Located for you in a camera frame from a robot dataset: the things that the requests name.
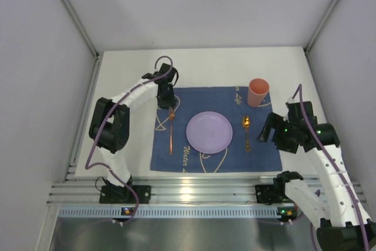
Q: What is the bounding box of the gold spoon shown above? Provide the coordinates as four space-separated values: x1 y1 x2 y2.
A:
242 116 251 152

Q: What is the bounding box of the orange plastic cup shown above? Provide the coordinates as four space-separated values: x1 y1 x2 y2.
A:
247 78 270 107

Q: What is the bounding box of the purple plastic plate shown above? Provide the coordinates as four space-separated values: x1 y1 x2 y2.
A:
186 111 233 155

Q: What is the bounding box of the blue embroidered cloth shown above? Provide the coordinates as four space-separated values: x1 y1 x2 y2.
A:
150 86 282 173

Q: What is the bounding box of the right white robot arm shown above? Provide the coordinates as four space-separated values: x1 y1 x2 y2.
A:
256 101 375 250

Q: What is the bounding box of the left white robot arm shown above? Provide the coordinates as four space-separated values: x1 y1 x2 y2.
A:
85 61 179 199

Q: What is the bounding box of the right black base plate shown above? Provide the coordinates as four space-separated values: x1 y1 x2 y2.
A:
255 185 288 205

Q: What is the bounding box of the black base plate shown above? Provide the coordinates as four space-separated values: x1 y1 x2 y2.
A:
255 185 288 205
99 183 152 204

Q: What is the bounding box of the aluminium mounting rail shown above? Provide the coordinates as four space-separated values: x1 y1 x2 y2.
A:
46 176 367 205

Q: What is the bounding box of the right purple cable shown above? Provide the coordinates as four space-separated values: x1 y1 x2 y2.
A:
292 83 371 251

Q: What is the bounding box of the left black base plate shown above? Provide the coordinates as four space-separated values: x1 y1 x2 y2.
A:
99 183 152 204

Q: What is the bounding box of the left aluminium corner post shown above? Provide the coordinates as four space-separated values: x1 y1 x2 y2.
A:
41 0 99 58

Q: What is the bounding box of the aluminium corner post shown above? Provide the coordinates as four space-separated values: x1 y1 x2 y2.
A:
41 0 99 58
304 0 361 55

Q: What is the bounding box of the slotted cable duct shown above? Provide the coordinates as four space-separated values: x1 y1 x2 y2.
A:
59 206 296 219

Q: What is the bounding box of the right aluminium corner post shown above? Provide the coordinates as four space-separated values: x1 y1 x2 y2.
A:
304 0 361 55

